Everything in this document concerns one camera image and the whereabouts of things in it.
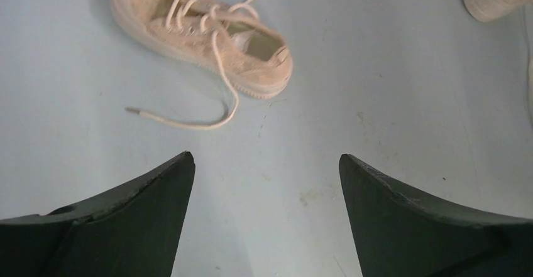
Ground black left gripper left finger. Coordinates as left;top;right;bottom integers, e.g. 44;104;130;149
1;151;195;276

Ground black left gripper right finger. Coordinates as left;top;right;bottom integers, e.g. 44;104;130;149
339;154;532;276

